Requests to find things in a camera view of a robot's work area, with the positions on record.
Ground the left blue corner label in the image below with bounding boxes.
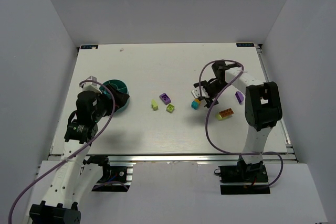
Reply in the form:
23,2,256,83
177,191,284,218
80,45,98,50

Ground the teal divided round container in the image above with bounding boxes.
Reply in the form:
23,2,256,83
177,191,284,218
103,79,130,112

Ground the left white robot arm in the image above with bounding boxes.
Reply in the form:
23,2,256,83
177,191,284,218
29,80,130,223

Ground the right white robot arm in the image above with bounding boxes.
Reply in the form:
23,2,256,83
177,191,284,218
192,60,282,170

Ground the purple hollow lego brick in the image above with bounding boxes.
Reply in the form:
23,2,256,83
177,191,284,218
159,93,171,105

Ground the teal blue lego brick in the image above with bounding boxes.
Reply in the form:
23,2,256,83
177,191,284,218
191,101,200,110

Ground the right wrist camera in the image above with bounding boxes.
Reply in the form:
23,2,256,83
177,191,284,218
191,87,209,99

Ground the purple curved lego brick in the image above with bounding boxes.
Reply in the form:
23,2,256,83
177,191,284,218
235,91,244,105

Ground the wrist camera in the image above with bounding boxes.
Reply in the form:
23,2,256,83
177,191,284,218
79,76,102,94
191,87,209,99

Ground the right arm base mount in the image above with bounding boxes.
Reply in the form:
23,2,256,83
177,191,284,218
214,159,270,195

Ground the blue corner label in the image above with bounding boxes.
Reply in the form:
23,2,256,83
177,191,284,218
236,42,255,47
80,45,98,50

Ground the right blue corner label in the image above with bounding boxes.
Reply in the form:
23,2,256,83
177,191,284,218
236,42,255,47

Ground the lime green hollow lego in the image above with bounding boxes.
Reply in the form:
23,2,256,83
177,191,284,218
166,104,175,113

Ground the light green lego brick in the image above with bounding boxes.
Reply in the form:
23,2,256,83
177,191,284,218
151,99,159,111

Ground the pale yellow-green lego brick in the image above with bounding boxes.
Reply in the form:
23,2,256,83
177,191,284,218
216,113,225,121

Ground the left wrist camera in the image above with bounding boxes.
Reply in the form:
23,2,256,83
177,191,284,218
79,76,102,94

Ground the aluminium table rail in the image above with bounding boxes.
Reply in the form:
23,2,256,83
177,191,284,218
47,144,298,163

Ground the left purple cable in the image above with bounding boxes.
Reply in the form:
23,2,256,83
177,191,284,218
8,80,129,224

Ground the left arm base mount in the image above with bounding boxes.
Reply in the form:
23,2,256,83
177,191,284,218
86,155,130,193

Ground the orange studded lego brick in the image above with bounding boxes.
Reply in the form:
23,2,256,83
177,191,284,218
219,108,234,118

